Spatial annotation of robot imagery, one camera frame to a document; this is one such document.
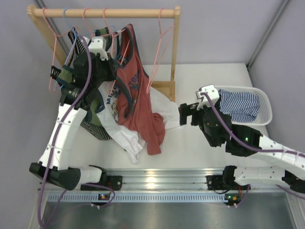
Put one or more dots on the green tank top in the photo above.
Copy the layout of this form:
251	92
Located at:
73	75

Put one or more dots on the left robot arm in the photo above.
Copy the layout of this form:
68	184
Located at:
53	167

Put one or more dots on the pink hanger with white top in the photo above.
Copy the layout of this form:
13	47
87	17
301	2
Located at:
87	24

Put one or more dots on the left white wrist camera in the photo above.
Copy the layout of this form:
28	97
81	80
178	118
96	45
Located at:
97	45

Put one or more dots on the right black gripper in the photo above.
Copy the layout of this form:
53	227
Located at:
186	110

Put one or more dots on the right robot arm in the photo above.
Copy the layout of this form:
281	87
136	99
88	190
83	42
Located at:
287	166

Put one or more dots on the black white striped tank top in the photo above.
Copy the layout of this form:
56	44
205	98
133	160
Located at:
95	130

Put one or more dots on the white motorcycle print tank top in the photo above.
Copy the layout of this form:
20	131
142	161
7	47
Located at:
130	140

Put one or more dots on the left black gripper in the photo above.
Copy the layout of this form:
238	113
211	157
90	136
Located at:
105	69

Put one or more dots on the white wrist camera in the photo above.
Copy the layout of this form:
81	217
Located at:
97	45
206	94

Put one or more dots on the blue white striped garment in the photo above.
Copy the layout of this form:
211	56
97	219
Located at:
243	107

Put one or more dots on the aluminium mounting rail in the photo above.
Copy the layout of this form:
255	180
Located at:
185	186

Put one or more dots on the blue wire hanger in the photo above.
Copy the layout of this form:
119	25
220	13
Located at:
71	47

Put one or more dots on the wooden clothes rack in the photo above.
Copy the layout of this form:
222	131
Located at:
165	87

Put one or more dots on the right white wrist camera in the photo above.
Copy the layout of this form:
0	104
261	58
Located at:
206	94

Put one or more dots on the red tank top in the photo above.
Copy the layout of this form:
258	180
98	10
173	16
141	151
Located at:
134	103

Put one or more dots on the white plastic laundry basket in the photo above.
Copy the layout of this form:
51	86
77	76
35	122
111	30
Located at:
265	111

